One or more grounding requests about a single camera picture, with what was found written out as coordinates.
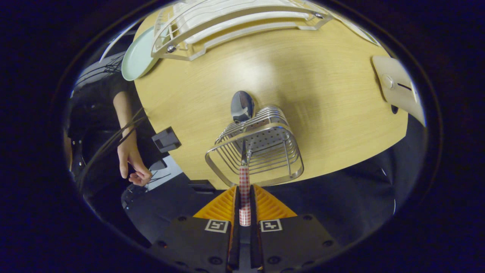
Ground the black table clamp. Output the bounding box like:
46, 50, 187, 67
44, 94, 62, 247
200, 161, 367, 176
188, 180, 217, 194
152, 127, 182, 154

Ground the spoon with red checked handle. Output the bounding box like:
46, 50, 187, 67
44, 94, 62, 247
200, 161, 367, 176
231, 91, 255, 227

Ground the white toaster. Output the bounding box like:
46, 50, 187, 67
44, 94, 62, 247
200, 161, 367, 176
371, 55, 427, 127

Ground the white wire dish rack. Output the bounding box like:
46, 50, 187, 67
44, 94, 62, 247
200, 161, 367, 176
151, 0, 334, 61

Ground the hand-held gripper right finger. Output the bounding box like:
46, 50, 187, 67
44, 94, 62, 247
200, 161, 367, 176
249, 184, 341, 271

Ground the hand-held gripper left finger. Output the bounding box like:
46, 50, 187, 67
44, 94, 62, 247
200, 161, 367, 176
150, 185, 241, 271

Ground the pale green plate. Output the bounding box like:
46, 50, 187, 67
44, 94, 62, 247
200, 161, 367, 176
121, 26, 160, 82

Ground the metal wire basket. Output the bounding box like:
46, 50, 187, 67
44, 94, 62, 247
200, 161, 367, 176
205, 106, 304, 187

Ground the black backdrop cloth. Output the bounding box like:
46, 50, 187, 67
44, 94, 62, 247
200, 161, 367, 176
261, 114, 429, 243

